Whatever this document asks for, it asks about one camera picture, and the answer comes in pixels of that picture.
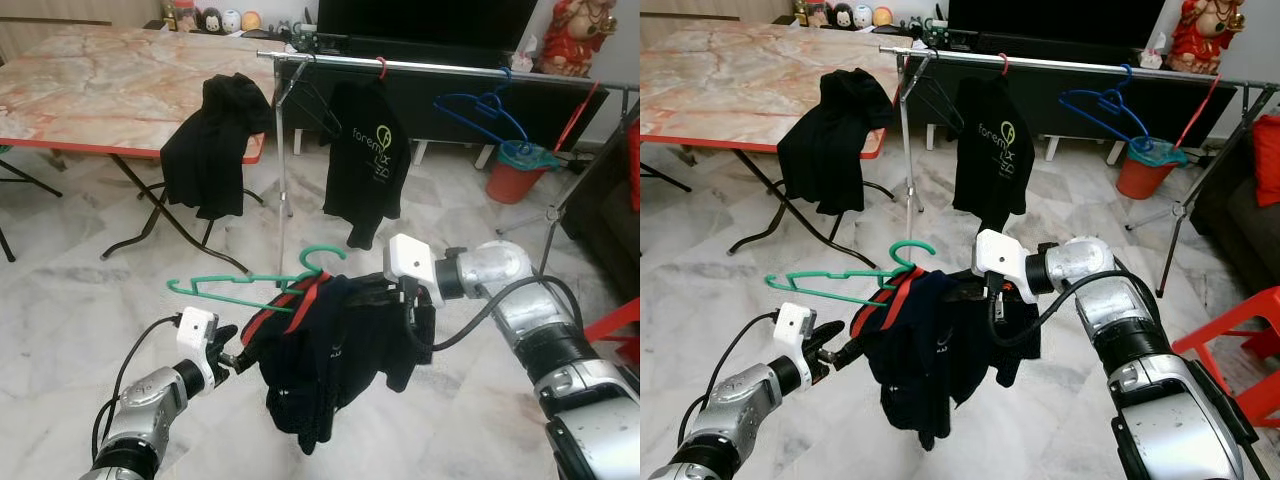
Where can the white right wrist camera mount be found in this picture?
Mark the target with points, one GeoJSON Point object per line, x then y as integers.
{"type": "Point", "coordinates": [1005, 260]}
{"type": "Point", "coordinates": [412, 265]}

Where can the red plastic stool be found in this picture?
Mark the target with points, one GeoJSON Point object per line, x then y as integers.
{"type": "Point", "coordinates": [615, 330]}
{"type": "Point", "coordinates": [1240, 330]}

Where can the clear jar red lid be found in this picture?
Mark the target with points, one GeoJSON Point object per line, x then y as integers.
{"type": "Point", "coordinates": [812, 12]}
{"type": "Point", "coordinates": [183, 15]}

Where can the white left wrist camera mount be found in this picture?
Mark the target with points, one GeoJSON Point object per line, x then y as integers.
{"type": "Point", "coordinates": [795, 330]}
{"type": "Point", "coordinates": [197, 335]}

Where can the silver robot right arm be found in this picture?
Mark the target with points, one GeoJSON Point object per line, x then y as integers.
{"type": "Point", "coordinates": [1160, 370]}
{"type": "Point", "coordinates": [560, 350]}

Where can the red plastic bucket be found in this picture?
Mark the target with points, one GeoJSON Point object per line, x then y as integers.
{"type": "Point", "coordinates": [513, 185]}
{"type": "Point", "coordinates": [1140, 180]}

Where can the marble top table red edge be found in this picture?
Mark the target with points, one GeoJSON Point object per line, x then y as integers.
{"type": "Point", "coordinates": [100, 90]}
{"type": "Point", "coordinates": [740, 85]}

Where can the red figurine statue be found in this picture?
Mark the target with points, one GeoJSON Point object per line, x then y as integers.
{"type": "Point", "coordinates": [1205, 38]}
{"type": "Point", "coordinates": [578, 40]}

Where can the silver clothes rack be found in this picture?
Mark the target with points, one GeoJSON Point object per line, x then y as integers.
{"type": "Point", "coordinates": [450, 68]}
{"type": "Point", "coordinates": [1080, 65]}

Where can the green circuit board gadget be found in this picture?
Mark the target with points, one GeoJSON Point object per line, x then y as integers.
{"type": "Point", "coordinates": [935, 35]}
{"type": "Point", "coordinates": [305, 38]}

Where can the light wooden cabinet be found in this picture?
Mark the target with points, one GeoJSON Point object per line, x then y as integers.
{"type": "Point", "coordinates": [710, 10]}
{"type": "Point", "coordinates": [70, 12]}

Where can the white round toy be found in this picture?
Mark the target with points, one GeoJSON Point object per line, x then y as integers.
{"type": "Point", "coordinates": [862, 18]}
{"type": "Point", "coordinates": [231, 22]}

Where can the black round toy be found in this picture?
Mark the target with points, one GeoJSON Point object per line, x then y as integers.
{"type": "Point", "coordinates": [211, 21]}
{"type": "Point", "coordinates": [842, 17]}

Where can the black television console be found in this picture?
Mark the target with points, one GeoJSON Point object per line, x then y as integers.
{"type": "Point", "coordinates": [450, 100]}
{"type": "Point", "coordinates": [1080, 100]}

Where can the black T-shirt green logo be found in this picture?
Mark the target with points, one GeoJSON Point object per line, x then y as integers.
{"type": "Point", "coordinates": [992, 165]}
{"type": "Point", "coordinates": [930, 370]}
{"type": "Point", "coordinates": [330, 370]}
{"type": "Point", "coordinates": [365, 170]}

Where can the black flat television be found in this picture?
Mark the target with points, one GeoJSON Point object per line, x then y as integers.
{"type": "Point", "coordinates": [430, 18]}
{"type": "Point", "coordinates": [1055, 20]}

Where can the black garment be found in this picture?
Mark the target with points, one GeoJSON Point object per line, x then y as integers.
{"type": "Point", "coordinates": [215, 150]}
{"type": "Point", "coordinates": [835, 145]}

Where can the green plastic hanger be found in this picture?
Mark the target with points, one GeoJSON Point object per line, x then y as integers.
{"type": "Point", "coordinates": [835, 288]}
{"type": "Point", "coordinates": [235, 293]}

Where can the red sofa cushion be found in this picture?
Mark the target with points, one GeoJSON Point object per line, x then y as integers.
{"type": "Point", "coordinates": [635, 165]}
{"type": "Point", "coordinates": [1267, 160]}

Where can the blue plastic hanger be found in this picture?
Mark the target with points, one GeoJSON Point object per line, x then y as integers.
{"type": "Point", "coordinates": [1115, 102]}
{"type": "Point", "coordinates": [490, 105]}

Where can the white tissue pack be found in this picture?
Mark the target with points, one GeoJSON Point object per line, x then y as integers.
{"type": "Point", "coordinates": [522, 58]}
{"type": "Point", "coordinates": [1152, 55]}

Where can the red plastic hanger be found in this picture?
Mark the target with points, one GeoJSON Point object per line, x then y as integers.
{"type": "Point", "coordinates": [1004, 64]}
{"type": "Point", "coordinates": [382, 68]}
{"type": "Point", "coordinates": [1198, 113]}
{"type": "Point", "coordinates": [577, 118]}

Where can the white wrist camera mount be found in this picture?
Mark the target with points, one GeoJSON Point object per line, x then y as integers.
{"type": "Point", "coordinates": [1005, 260]}
{"type": "Point", "coordinates": [197, 335]}
{"type": "Point", "coordinates": [412, 265]}
{"type": "Point", "coordinates": [795, 330]}

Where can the dark sofa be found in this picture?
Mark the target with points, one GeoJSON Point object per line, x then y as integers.
{"type": "Point", "coordinates": [1235, 230]}
{"type": "Point", "coordinates": [605, 220]}

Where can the orange round toy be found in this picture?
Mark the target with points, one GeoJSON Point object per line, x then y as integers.
{"type": "Point", "coordinates": [882, 17]}
{"type": "Point", "coordinates": [251, 21]}

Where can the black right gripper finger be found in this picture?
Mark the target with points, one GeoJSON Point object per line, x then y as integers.
{"type": "Point", "coordinates": [972, 291]}
{"type": "Point", "coordinates": [372, 288]}

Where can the black soundbar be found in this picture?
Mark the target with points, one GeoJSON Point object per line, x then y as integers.
{"type": "Point", "coordinates": [430, 48]}

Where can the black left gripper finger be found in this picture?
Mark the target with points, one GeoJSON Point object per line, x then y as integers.
{"type": "Point", "coordinates": [231, 335]}
{"type": "Point", "coordinates": [246, 359]}
{"type": "Point", "coordinates": [833, 334]}
{"type": "Point", "coordinates": [856, 355]}

